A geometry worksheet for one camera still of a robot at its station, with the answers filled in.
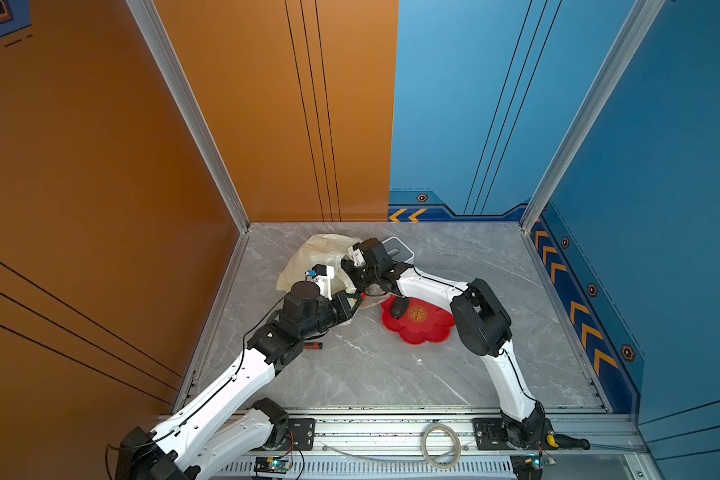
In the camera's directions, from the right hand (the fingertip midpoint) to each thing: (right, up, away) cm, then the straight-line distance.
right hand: (327, 280), depth 90 cm
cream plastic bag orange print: (0, +9, -7) cm, 11 cm away
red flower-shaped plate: (+29, -14, +4) cm, 33 cm away
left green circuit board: (-10, -42, -19) cm, 47 cm away
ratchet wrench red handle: (-4, -19, -1) cm, 20 cm away
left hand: (+12, -2, -17) cm, 21 cm away
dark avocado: (+22, -8, +1) cm, 23 cm away
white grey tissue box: (+23, +8, +16) cm, 29 cm away
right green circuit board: (+50, -42, -20) cm, 68 cm away
